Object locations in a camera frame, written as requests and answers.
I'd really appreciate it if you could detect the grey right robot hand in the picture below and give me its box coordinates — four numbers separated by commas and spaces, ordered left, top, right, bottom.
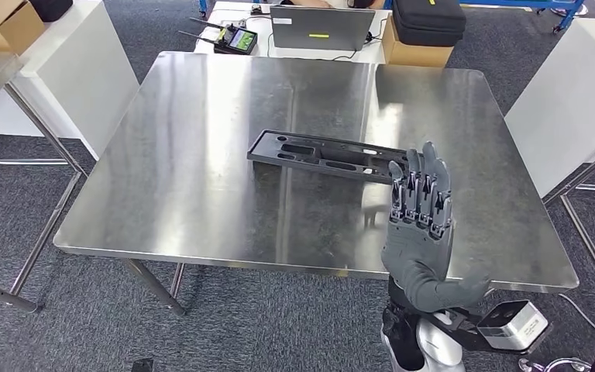
380, 142, 491, 314

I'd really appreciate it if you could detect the black plastic bracket panel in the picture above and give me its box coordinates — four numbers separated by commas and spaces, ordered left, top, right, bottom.
246, 129, 410, 186

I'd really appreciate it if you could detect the steel workbench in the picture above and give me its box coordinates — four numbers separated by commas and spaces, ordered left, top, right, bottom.
52, 51, 581, 317

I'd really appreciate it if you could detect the brown cardboard box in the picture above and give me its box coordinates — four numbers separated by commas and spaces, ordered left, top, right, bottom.
382, 14, 455, 69
0, 0, 46, 55

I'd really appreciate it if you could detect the white desk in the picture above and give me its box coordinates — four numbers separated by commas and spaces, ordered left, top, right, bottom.
0, 0, 140, 160
194, 0, 387, 65
504, 18, 595, 198

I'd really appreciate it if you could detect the black carrying case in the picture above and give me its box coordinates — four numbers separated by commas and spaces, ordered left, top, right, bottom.
392, 0, 467, 48

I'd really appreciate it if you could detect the grey laptop yellow sticker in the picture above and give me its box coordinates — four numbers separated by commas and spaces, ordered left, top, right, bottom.
270, 5, 377, 53

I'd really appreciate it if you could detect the black remote controller with screen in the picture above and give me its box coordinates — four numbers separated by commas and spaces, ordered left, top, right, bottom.
178, 16, 259, 56

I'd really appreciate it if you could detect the black pouch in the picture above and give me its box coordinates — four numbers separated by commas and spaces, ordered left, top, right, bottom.
29, 0, 74, 22

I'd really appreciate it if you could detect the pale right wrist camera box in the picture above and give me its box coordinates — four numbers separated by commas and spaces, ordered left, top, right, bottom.
476, 300, 550, 353

